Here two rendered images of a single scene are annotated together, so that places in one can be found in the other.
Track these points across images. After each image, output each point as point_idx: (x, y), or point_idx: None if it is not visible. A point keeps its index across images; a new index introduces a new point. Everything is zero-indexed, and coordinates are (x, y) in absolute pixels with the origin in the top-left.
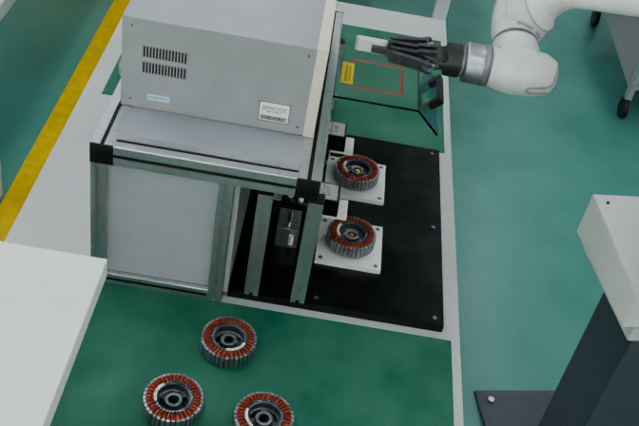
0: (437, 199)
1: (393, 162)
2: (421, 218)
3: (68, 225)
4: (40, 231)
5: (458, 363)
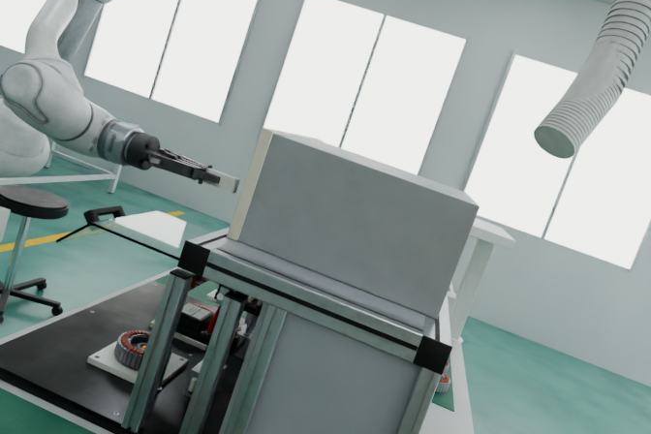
0: (56, 323)
1: (65, 364)
2: (96, 319)
3: (429, 428)
4: (449, 430)
5: (153, 277)
